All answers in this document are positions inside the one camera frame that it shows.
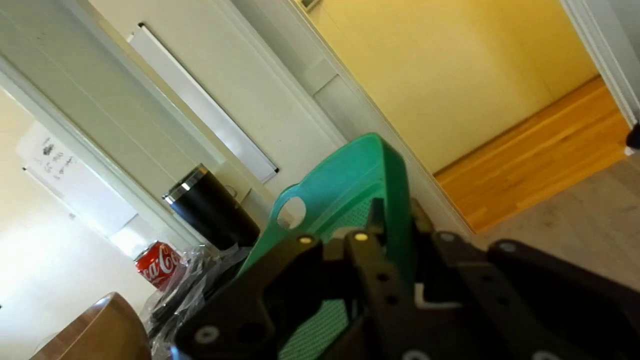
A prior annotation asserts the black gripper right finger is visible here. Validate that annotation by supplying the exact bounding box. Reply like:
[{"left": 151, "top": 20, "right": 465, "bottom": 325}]
[{"left": 344, "top": 198, "right": 429, "bottom": 360}]

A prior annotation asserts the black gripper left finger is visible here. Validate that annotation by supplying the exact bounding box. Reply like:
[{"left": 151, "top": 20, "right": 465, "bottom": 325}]
[{"left": 174, "top": 234, "right": 346, "bottom": 360}]

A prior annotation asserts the green bin lid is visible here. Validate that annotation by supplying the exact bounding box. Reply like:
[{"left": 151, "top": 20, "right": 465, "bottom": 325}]
[{"left": 241, "top": 133, "right": 412, "bottom": 360}]

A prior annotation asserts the red cola can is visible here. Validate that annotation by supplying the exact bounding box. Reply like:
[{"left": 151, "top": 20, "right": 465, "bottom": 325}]
[{"left": 134, "top": 241, "right": 186, "bottom": 290}]

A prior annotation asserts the black steel tumbler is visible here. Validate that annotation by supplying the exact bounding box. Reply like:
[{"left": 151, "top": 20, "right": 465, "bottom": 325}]
[{"left": 165, "top": 163, "right": 261, "bottom": 249}]

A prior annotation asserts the wooden bowl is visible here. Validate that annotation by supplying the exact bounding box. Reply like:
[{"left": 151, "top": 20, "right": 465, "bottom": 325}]
[{"left": 30, "top": 291, "right": 153, "bottom": 360}]

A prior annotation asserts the white paper on wall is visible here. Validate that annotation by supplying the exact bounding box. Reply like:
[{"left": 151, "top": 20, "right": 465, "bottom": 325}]
[{"left": 16, "top": 121, "right": 136, "bottom": 234}]

